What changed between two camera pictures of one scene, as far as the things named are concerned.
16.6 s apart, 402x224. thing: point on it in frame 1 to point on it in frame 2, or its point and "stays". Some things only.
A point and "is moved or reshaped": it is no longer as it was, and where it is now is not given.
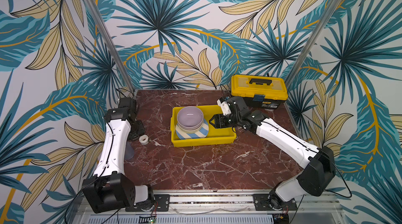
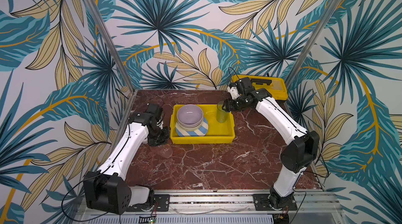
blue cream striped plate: x=201 y=133 stays
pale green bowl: x=190 y=131 is moved or reshaped
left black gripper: x=138 y=128 to x=160 y=137
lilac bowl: x=190 y=118 stays
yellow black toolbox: x=260 y=91 stays
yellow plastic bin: x=214 y=136 stays
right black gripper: x=223 y=120 to x=232 y=104
